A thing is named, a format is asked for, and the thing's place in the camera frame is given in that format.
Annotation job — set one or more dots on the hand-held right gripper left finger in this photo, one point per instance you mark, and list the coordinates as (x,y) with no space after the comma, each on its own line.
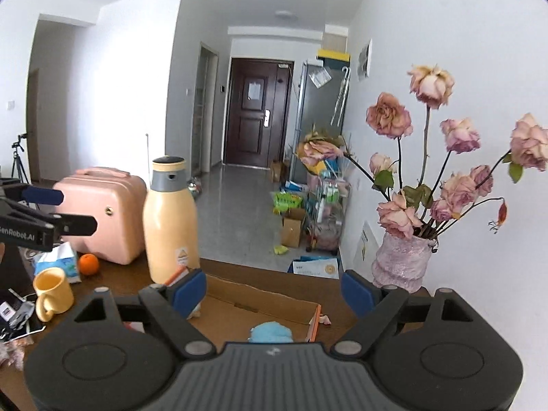
(191,292)

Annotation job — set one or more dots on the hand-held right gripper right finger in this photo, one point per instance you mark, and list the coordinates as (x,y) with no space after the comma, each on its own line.
(357,292)

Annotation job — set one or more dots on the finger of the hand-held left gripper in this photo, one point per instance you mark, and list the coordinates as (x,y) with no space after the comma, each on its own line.
(75,224)
(43,196)

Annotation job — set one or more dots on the red cardboard box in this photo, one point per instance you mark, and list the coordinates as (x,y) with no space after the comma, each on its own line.
(257,304)

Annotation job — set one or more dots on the light blue cloth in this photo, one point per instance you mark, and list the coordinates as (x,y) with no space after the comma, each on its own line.
(270,333)

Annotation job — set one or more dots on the pink hard-shell suitcase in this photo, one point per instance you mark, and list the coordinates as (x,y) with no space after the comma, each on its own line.
(107,214)

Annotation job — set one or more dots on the blue tissue pack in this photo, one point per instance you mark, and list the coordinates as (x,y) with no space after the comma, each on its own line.
(58,259)

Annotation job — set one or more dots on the small pink white object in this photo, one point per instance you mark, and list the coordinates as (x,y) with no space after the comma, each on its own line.
(325,320)

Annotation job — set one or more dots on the orange fruit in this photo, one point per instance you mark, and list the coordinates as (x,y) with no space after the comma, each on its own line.
(89,264)

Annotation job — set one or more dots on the white leaning poster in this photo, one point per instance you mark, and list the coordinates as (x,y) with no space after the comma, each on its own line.
(364,246)

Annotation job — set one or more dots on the white blue paper sheet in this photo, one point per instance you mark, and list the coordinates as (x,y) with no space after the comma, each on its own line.
(314,267)

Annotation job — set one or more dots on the pink textured vase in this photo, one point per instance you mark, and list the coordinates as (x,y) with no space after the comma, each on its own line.
(402,261)

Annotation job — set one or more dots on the yellow mug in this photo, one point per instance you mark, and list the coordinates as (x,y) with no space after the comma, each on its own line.
(53,293)

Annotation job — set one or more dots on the yellow thermos bottle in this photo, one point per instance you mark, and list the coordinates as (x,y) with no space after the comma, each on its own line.
(171,227)

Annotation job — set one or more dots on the black white clutter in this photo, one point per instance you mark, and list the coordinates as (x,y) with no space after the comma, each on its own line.
(13,312)

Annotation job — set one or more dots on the green snack packet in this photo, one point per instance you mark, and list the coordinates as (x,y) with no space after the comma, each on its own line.
(287,202)

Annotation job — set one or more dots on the small brown cardboard box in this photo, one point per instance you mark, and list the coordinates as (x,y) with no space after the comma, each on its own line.
(279,171)

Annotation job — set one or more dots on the dark brown entrance door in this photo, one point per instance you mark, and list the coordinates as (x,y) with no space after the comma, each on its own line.
(252,124)

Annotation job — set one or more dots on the grey refrigerator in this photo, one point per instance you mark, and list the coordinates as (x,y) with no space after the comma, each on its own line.
(314,111)

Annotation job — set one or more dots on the white umbrella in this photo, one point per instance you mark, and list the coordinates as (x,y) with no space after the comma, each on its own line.
(341,94)

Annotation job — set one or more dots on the dried pink rose bouquet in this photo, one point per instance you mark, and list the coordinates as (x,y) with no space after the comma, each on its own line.
(428,90)

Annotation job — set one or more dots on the clear plastic bag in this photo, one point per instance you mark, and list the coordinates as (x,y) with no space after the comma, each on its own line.
(320,77)

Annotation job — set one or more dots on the yellow box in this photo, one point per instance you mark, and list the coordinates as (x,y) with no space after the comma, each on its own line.
(334,55)

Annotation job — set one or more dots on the black camera tripod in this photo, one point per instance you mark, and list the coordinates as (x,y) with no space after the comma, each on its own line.
(19,158)

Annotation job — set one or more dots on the framed wall panel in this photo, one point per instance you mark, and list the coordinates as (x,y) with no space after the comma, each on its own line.
(365,60)

